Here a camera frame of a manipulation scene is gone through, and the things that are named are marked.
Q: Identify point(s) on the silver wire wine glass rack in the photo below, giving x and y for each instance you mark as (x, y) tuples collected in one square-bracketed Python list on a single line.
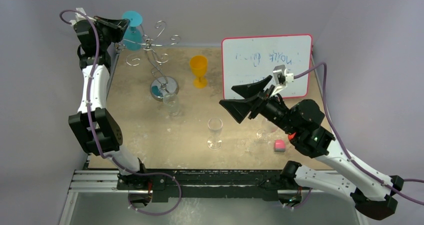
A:
[(161, 84)]

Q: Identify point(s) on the pink grey eraser block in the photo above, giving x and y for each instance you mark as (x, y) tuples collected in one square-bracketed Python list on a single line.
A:
[(279, 146)]

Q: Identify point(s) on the clear champagne flute glass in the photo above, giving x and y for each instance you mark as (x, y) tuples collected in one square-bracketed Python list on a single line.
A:
[(215, 125)]

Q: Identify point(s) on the pink framed whiteboard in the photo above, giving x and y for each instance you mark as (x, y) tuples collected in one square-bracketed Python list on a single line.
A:
[(248, 60)]

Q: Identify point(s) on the orange plastic wine glass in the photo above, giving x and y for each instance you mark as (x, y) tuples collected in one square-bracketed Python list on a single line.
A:
[(199, 65)]

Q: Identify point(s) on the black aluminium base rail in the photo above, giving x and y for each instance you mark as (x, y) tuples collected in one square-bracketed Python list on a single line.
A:
[(163, 184)]

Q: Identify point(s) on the blue plastic wine glass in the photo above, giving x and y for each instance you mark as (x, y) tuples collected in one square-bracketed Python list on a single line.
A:
[(133, 38)]

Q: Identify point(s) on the red plastic wine glass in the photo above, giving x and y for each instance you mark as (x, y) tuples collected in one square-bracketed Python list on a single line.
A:
[(291, 137)]

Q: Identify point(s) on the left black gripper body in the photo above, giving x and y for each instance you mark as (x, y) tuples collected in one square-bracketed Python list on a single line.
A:
[(105, 34)]

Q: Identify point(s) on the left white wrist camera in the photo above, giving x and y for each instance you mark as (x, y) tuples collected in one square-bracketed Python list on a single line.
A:
[(81, 14)]

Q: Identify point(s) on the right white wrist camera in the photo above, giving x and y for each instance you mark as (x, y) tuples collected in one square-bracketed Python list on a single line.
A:
[(282, 78)]

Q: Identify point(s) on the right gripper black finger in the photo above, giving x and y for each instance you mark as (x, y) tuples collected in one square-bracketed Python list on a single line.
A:
[(249, 90), (239, 109)]

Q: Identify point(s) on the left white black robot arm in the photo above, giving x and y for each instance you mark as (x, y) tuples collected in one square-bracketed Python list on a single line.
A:
[(93, 126)]

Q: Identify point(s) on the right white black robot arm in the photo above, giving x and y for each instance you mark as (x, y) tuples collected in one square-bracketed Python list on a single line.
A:
[(302, 124)]

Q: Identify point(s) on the clear tumbler glass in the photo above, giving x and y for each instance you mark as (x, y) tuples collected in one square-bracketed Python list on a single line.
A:
[(171, 102)]

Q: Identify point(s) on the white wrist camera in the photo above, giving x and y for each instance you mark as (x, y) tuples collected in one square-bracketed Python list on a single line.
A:
[(282, 78), (81, 14)]

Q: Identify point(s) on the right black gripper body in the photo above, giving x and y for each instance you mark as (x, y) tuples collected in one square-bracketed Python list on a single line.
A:
[(257, 102)]

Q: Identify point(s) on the clear wine glass right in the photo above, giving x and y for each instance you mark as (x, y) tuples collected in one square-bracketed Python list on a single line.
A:
[(267, 128)]

